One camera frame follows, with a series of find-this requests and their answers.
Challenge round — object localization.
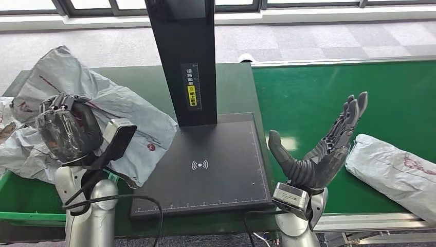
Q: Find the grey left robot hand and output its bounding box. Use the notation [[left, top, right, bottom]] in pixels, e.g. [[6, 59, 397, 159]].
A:
[[35, 93, 104, 164]]

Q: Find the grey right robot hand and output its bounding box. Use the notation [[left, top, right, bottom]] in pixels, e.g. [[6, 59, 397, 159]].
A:
[[268, 91, 369, 191]]

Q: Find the white poly parcel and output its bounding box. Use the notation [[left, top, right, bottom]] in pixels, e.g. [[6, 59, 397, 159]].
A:
[[0, 128, 62, 185]]

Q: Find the long red-printed grey parcel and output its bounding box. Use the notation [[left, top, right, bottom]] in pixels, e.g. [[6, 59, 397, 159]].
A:
[[12, 45, 179, 188]]

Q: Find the grey poly parcel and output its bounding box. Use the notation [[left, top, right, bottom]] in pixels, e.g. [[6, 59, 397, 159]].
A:
[[344, 133, 436, 224]]

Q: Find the brown paper parcel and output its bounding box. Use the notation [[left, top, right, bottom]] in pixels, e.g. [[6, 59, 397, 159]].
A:
[[0, 122, 16, 140]]

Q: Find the white parcel with shipping label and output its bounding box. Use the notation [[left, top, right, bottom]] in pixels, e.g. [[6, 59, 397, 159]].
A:
[[0, 96, 14, 127]]

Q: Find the green conveyor belt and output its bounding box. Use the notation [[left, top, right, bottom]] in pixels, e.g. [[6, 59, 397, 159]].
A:
[[251, 61, 436, 216]]

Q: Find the black inbound scanner machine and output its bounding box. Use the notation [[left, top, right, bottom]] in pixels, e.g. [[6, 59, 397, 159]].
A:
[[129, 0, 275, 219]]

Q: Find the green plastic crate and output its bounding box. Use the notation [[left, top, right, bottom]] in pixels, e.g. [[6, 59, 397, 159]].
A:
[[0, 170, 120, 227]]

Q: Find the dark green table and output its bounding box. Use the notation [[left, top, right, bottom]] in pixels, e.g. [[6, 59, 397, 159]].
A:
[[2, 63, 283, 243]]

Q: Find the black and yellow label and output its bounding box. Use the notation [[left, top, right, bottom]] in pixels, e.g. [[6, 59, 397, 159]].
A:
[[180, 63, 202, 112]]

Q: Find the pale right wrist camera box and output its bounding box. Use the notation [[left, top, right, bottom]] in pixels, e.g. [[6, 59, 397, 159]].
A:
[[271, 182, 312, 221]]

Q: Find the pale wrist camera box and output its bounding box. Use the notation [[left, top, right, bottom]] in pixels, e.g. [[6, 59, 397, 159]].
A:
[[271, 182, 312, 221], [90, 118, 138, 169]]

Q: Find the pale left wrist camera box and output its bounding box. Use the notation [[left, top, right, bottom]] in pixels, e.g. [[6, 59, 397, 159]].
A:
[[90, 118, 138, 169]]

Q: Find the thin white cable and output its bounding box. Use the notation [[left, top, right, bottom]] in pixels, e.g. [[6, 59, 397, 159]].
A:
[[253, 233, 273, 247]]

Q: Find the black right camera cable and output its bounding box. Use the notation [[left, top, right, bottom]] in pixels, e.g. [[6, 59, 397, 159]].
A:
[[243, 209, 290, 247]]

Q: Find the black camera cable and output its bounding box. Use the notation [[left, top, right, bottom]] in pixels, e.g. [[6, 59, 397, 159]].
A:
[[243, 209, 290, 247], [63, 170, 164, 247]]

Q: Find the black left camera cable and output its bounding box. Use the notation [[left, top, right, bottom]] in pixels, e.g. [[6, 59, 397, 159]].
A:
[[63, 170, 164, 247]]

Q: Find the dark window frame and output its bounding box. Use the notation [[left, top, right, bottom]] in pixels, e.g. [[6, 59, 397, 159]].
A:
[[0, 0, 436, 17]]

